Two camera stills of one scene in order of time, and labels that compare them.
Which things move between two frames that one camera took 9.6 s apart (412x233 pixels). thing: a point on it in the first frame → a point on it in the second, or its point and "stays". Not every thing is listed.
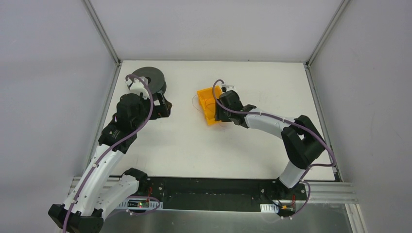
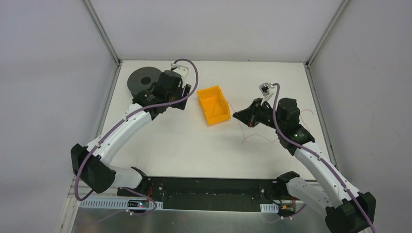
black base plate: x=219 y=194 stays
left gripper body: x=161 y=105 → x=183 y=96
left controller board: x=138 y=203 stays
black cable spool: x=154 y=78 stays
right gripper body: x=220 y=112 → x=255 y=111
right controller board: x=285 y=209 stays
